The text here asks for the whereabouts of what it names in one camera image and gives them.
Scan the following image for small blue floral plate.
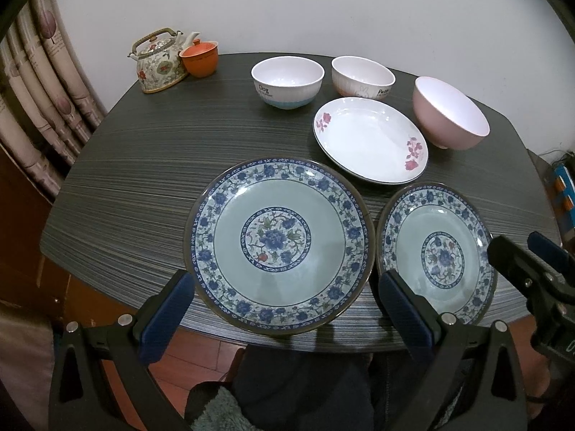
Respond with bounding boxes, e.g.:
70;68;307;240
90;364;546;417
377;183;497;324

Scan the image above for white plate pink flowers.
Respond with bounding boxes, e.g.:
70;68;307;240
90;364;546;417
313;97;429;185

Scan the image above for large blue floral plate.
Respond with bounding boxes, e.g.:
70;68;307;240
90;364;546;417
183;158;375;336

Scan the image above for person's right hand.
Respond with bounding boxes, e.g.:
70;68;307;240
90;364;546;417
509;315;555;420

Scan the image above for blue orange box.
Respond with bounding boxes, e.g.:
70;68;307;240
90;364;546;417
553;164;574;231

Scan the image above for white bowl pink base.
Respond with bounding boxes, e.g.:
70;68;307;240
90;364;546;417
331;56;396;101

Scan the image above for beige patterned curtain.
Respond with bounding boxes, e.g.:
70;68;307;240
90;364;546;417
1;0;104;200

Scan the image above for white bowl blue base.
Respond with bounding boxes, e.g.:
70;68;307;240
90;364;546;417
250;56;325;110

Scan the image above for floral ceramic teapot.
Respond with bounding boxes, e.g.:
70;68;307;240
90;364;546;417
128;27;200;94

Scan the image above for orange lidded tea cup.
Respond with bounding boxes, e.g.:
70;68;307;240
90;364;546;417
179;38;218;78

